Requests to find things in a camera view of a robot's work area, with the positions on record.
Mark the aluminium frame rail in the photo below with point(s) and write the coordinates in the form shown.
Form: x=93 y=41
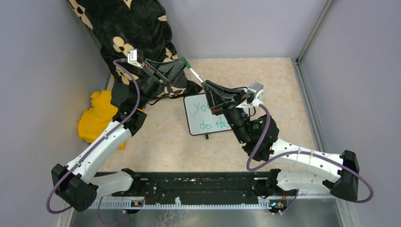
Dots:
x=320 y=75

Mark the white whiteboard black frame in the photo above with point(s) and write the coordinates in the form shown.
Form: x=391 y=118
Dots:
x=199 y=117

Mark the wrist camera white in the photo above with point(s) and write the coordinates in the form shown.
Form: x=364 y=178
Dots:
x=135 y=58
x=255 y=95

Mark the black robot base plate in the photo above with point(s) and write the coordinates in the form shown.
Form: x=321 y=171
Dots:
x=201 y=188

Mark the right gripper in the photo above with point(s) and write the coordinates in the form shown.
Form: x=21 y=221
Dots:
x=221 y=100

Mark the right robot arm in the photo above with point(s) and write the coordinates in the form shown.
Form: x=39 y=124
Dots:
x=336 y=174

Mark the yellow cloth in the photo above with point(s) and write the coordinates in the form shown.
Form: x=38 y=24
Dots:
x=95 y=120

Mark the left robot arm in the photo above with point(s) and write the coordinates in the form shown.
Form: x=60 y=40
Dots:
x=76 y=185

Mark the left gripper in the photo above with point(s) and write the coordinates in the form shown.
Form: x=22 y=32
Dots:
x=164 y=72

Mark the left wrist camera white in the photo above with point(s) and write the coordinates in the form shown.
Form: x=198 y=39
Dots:
x=135 y=58

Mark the white slotted cable duct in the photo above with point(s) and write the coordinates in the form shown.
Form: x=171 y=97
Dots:
x=136 y=204

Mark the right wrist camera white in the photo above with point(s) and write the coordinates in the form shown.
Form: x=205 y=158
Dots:
x=255 y=95

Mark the black floral blanket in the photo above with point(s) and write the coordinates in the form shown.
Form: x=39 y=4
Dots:
x=122 y=25

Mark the green white marker pen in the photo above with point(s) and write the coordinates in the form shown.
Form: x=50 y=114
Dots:
x=198 y=77

